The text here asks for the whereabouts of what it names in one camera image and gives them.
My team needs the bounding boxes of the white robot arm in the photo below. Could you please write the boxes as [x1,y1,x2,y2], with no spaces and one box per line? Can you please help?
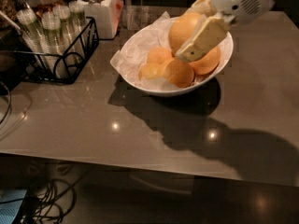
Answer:
[175,0,277,62]

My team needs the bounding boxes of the clear plastic cup stack back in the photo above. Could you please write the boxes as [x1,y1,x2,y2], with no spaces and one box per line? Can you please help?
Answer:
[53,5,74,42]

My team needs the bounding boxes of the orange at bowl right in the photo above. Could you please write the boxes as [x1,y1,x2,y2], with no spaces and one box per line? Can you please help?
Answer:
[191,47,221,75]

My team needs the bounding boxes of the clear plastic cup stack right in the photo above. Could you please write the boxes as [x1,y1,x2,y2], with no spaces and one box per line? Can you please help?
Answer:
[69,1,86,63]

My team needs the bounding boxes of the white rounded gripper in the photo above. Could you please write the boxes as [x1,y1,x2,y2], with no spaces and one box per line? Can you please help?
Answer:
[175,0,274,62]

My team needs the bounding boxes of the black cable at left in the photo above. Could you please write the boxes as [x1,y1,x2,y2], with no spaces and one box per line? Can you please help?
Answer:
[0,79,13,126]

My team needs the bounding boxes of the white paper bowl liner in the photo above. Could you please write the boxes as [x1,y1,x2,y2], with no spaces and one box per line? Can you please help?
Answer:
[110,13,221,96]

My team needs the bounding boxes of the blue box under table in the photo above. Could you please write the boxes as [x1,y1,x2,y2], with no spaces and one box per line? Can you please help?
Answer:
[0,189,27,224]

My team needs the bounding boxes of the orange at bowl back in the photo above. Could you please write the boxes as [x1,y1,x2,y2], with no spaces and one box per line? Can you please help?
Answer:
[147,47,172,64]

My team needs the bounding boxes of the small orange front left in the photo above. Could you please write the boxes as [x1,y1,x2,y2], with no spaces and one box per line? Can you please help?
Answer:
[138,63,161,79]

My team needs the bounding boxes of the clear plastic cup stack middle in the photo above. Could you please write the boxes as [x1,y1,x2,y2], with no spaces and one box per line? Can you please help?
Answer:
[42,11,67,79]

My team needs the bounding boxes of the orange at bowl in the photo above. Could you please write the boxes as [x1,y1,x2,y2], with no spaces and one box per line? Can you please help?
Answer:
[191,47,221,75]
[147,47,172,64]
[158,58,195,88]

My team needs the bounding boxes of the white lidded canister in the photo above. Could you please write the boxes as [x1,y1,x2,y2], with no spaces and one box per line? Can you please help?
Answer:
[78,0,123,40]

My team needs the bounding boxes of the white oval ceramic bowl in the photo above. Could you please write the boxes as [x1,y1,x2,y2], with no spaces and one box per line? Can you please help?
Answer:
[110,17,234,97]

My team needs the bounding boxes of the large orange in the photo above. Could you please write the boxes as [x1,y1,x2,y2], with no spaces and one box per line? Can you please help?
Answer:
[168,13,201,54]

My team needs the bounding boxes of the orange at bowl front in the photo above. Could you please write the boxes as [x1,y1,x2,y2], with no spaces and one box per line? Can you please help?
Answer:
[158,58,195,88]

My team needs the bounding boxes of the clear plastic cup stack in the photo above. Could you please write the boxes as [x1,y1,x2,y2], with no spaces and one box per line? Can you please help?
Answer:
[69,1,86,63]
[42,11,67,79]
[17,8,48,68]
[53,5,74,42]

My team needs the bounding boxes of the black wire basket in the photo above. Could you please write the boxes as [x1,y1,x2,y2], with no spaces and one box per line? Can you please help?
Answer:
[15,17,99,84]

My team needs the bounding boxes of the black cables under table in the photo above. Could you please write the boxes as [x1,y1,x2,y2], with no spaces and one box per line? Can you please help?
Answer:
[18,171,85,224]

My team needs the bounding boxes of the clear plastic cup stack left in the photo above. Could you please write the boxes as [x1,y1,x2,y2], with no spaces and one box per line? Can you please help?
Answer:
[17,8,48,68]

